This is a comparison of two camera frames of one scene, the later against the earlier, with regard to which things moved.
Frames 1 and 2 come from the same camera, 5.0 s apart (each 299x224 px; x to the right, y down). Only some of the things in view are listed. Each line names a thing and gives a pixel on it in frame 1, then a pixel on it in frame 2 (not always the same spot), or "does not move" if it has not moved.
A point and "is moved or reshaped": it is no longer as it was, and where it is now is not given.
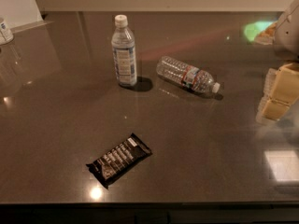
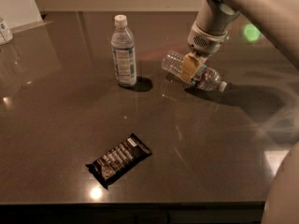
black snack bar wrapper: (121, 158) does not move
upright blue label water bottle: (123, 47) does not move
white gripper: (288, 36) to (206, 41)
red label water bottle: (187, 75) is moved or reshaped
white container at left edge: (6, 34) does not move
